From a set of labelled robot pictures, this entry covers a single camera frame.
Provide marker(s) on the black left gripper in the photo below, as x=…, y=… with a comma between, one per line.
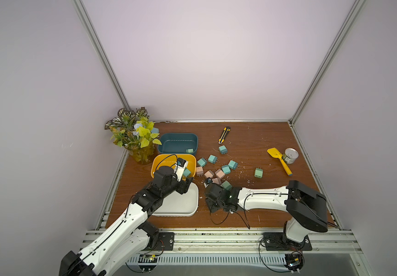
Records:
x=183, y=186

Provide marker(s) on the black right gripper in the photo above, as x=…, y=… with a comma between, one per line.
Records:
x=210, y=192

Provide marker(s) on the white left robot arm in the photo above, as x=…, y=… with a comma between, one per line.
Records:
x=131, y=232

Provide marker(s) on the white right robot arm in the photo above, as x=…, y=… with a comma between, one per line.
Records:
x=307, y=207

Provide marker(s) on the yellow storage bin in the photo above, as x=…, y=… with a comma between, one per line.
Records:
x=169, y=160

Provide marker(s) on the white storage bin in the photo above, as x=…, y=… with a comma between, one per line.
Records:
x=180, y=205

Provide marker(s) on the teal storage bin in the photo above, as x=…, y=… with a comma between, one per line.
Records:
x=177, y=143

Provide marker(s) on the pink plug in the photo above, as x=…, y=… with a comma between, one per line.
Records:
x=220, y=174
x=199, y=171
x=209, y=174
x=216, y=180

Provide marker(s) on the potted green plant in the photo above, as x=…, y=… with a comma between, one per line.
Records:
x=134, y=131

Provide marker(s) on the yellow black utility knife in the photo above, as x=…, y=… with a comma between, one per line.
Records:
x=224, y=134

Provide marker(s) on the yellow toy shovel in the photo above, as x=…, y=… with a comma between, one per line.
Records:
x=274, y=153

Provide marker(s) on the silver tin can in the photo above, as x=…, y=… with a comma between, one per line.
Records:
x=290, y=155

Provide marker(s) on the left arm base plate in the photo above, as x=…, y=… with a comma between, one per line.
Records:
x=163, y=241

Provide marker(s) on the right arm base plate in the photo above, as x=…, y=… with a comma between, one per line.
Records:
x=274, y=241

